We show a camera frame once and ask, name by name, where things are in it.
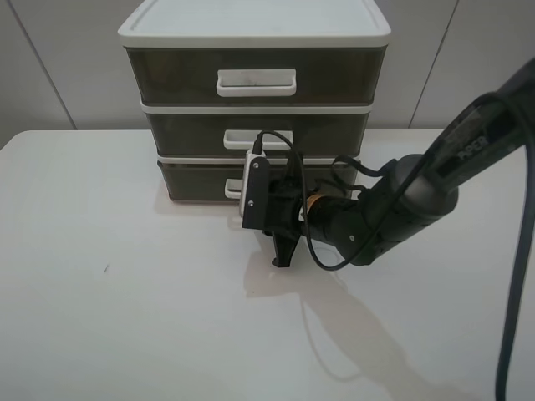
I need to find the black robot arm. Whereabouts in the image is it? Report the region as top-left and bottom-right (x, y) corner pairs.
(266, 61), (534, 272)

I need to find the black cable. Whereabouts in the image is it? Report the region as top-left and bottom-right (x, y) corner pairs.
(252, 92), (535, 401)

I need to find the dark translucent drawer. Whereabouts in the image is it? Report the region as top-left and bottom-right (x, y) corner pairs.
(158, 162), (342, 203)
(127, 48), (386, 106)
(147, 114), (368, 157)

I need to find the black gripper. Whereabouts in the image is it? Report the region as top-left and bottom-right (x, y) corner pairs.
(264, 151), (303, 267)

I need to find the white plastic drawer cabinet frame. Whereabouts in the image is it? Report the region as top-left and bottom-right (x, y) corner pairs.
(118, 1), (391, 161)

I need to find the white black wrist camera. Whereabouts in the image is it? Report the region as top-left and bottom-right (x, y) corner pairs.
(240, 153), (271, 230)

